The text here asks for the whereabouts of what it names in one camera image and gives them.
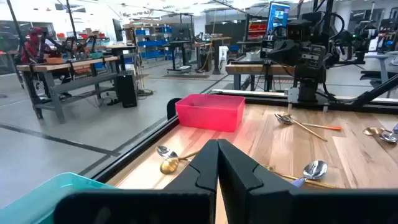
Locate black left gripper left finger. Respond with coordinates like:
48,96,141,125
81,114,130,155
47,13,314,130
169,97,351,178
54,139,220,224

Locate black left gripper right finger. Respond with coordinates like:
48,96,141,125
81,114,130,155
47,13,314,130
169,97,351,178
218,138,398,224

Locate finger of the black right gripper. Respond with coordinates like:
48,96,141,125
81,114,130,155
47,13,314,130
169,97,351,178
286,40,302,66
272,40,289,66

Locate purple-handled silver spoon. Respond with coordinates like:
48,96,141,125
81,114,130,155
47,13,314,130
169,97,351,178
292,159,329,189
379,123,398,144

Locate pink plastic bin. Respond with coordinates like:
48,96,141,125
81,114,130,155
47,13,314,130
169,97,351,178
175,93,246,133

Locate red storage bin shelf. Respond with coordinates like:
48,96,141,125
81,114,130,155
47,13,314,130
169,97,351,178
247,21,268,40

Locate wooden-top black workbench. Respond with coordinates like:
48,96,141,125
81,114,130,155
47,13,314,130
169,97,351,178
224,63,296,91

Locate blue lit monitor screen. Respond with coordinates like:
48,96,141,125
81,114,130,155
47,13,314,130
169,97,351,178
266,2,291,35

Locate white box device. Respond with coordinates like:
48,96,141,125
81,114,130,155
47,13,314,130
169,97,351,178
218,45,229,62

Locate black curved clamp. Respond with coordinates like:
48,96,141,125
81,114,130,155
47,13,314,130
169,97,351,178
166,97,183,121

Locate teal plastic bin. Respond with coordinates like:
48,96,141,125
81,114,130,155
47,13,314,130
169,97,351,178
0,172,118,224

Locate black computer tower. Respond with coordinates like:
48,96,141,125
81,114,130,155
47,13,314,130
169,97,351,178
114,70,139,109

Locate blue storage bin shelf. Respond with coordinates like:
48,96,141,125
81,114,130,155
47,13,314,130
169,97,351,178
133,24,174,60

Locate wooden-top gray workbench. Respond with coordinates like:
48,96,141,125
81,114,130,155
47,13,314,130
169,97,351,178
16,55,137,125

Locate person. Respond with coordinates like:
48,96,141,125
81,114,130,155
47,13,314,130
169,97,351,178
20,26,53,65

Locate black aluminium table frame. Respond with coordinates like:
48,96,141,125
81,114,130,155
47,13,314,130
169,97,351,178
91,77,398,184

